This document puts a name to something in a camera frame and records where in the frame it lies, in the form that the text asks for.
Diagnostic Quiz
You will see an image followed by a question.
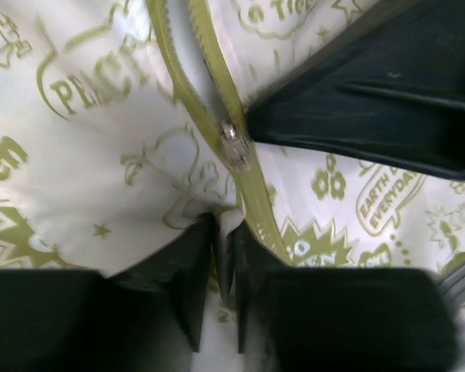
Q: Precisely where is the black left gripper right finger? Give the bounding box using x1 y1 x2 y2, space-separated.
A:
219 225 459 371

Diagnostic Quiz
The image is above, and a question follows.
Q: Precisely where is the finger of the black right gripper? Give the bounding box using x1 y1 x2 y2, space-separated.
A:
246 1 465 181

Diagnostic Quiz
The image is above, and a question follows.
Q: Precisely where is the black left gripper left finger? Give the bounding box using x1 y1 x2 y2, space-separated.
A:
0 214 216 371

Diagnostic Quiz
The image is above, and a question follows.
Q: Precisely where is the silver zipper pull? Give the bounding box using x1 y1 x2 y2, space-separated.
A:
220 121 252 172

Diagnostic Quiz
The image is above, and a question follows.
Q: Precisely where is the cream green printed hooded jacket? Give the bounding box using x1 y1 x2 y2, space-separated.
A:
0 1 465 371

